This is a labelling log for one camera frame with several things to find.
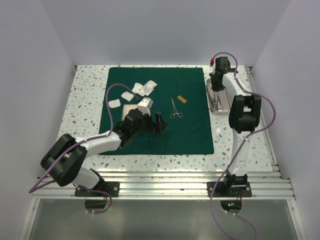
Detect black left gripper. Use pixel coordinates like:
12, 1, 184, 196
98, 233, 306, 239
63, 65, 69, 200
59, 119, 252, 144
131, 109, 167, 137

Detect curved tip steel tweezers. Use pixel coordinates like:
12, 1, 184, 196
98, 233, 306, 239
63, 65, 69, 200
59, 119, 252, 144
213, 92, 220, 111

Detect steel hemostat forceps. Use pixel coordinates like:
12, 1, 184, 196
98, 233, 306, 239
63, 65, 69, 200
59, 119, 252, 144
218, 90, 228, 109
170, 98, 183, 119

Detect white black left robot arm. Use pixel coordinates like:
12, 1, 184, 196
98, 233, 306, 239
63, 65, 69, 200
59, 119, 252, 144
40, 108, 168, 197

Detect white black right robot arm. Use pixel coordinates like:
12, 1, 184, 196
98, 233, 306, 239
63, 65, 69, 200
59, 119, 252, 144
210, 56, 262, 197

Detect green surgical drape cloth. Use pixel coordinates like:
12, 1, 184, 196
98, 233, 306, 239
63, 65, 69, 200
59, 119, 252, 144
106, 67, 214, 155

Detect orange adhesive bandage strip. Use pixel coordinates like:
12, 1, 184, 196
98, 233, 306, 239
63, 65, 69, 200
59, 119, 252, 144
177, 95, 187, 104

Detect white printed sterile packet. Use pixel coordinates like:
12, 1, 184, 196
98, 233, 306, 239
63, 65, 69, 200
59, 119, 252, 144
138, 80, 158, 96

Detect beige packaged dressing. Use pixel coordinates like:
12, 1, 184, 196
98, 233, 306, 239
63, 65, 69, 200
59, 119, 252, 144
121, 104, 137, 121

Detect stainless steel tray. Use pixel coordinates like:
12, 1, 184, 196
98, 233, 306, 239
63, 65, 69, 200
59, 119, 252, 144
206, 78, 231, 115

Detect steel straight tweezers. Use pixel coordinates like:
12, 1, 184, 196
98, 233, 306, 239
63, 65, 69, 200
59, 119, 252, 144
210, 96, 216, 111

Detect white gauze pad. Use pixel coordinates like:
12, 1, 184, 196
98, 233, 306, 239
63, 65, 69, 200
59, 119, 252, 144
121, 91, 135, 102
132, 82, 143, 94
108, 99, 121, 109

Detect white gauze pad middle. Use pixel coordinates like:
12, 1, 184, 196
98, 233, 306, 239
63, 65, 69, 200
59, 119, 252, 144
121, 91, 135, 102

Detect white gauze pad left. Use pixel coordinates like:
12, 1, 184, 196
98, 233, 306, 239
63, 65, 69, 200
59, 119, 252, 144
108, 99, 121, 109

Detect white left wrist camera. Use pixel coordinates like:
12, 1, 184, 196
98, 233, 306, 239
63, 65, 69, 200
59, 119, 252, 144
137, 97, 153, 116

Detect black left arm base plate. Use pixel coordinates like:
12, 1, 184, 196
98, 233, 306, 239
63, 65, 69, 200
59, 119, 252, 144
74, 181, 120, 198

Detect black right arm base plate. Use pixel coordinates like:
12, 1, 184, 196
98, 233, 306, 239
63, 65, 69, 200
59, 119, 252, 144
206, 181, 253, 198

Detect aluminium extrusion frame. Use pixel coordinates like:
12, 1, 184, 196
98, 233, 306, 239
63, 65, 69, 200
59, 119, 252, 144
21, 65, 305, 240

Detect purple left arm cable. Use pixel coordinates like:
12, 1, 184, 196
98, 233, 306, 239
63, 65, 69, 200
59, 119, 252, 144
28, 83, 141, 215

